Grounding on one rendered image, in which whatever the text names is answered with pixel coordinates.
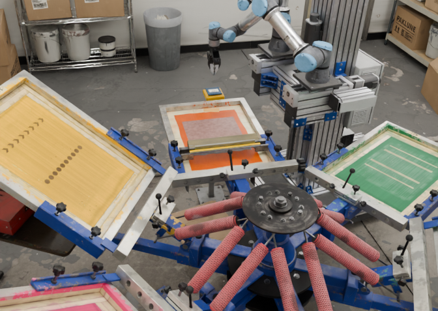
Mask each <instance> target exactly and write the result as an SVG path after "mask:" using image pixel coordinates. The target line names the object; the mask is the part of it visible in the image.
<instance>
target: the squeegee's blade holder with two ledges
mask: <svg viewBox="0 0 438 311"><path fill-rule="evenodd" d="M250 143H255V139H253V140H242V141H231V142H224V143H213V144H206V145H195V150H198V149H209V148H215V147H226V146H232V145H244V144H250Z"/></svg>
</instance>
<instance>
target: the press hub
mask: <svg viewBox="0 0 438 311"><path fill-rule="evenodd" d="M242 210H243V212H244V215H245V216H246V218H247V219H248V220H249V221H250V222H251V223H252V224H253V225H255V226H256V227H258V228H260V229H262V230H264V232H263V235H262V236H261V237H260V238H259V239H257V237H256V234H255V232H254V229H252V230H249V231H246V232H245V234H244V236H243V237H242V238H241V240H240V241H239V242H238V243H237V244H239V245H243V246H247V247H251V248H252V249H251V252H252V250H253V249H254V248H255V247H256V245H257V244H258V243H263V244H265V243H266V242H267V241H268V239H269V238H270V237H271V235H272V233H275V235H274V237H275V240H276V245H277V248H278V247H282V248H283V249H284V253H285V258H286V261H287V266H288V269H289V274H290V277H291V281H292V285H293V287H294V289H295V291H296V293H297V295H298V297H299V300H300V302H301V304H302V307H303V308H304V307H305V306H306V305H307V304H308V303H309V302H310V300H311V298H312V296H313V294H314V291H311V290H308V289H309V288H310V287H311V286H312V284H311V281H310V276H309V274H308V273H307V272H303V271H298V270H295V269H294V266H295V264H296V261H297V258H298V259H304V254H303V251H302V246H303V244H304V243H306V242H304V243H303V244H301V245H300V246H299V247H298V248H297V249H295V247H294V246H293V245H292V243H291V241H290V240H289V238H290V237H291V236H293V235H294V234H295V233H300V232H302V231H305V230H307V229H308V228H310V227H311V226H312V225H313V224H314V223H315V221H316V220H317V217H318V212H319V211H318V206H317V204H316V202H315V200H314V199H313V198H312V197H311V195H309V193H307V192H306V191H304V190H303V189H301V188H299V187H297V186H293V185H290V184H286V183H265V184H262V185H258V186H255V187H253V188H252V189H251V190H249V191H248V192H247V193H246V195H245V196H244V198H243V201H242ZM266 247H267V248H268V251H269V252H268V254H267V255H266V256H265V257H264V258H263V260H262V261H261V263H260V264H259V265H258V266H257V267H256V268H257V269H259V270H260V271H262V272H263V273H264V275H263V276H261V277H260V278H258V279H257V280H256V281H255V282H254V283H253V284H251V285H250V286H248V287H247V290H248V291H250V292H252V293H255V294H256V296H255V297H254V298H253V299H251V300H250V301H249V302H248V303H246V306H245V307H246V308H247V309H249V310H251V311H278V308H277V306H276V303H275V301H274V299H281V295H280V290H279V288H278V286H277V283H276V281H275V279H274V275H276V273H275V270H274V265H273V262H272V257H271V253H270V251H272V249H273V248H275V245H274V241H273V238H272V239H271V240H270V241H269V243H268V244H267V246H266ZM245 259H246V258H244V257H240V256H235V255H232V254H228V255H227V264H228V267H229V271H228V270H227V276H226V277H227V282H228V281H229V279H230V278H231V277H232V276H233V275H234V274H235V272H236V271H237V269H238V268H239V267H240V266H241V265H242V263H243V262H244V261H245ZM304 260H305V259H304Z"/></svg>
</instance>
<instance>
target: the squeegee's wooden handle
mask: <svg viewBox="0 0 438 311"><path fill-rule="evenodd" d="M253 139H255V143H259V142H260V140H259V138H258V136H257V134H256V133H253V134H241V135H235V136H223V137H217V138H205V139H199V140H188V141H187V145H188V149H189V152H190V151H191V150H195V145H206V144H213V143H224V142H231V141H242V140H253Z"/></svg>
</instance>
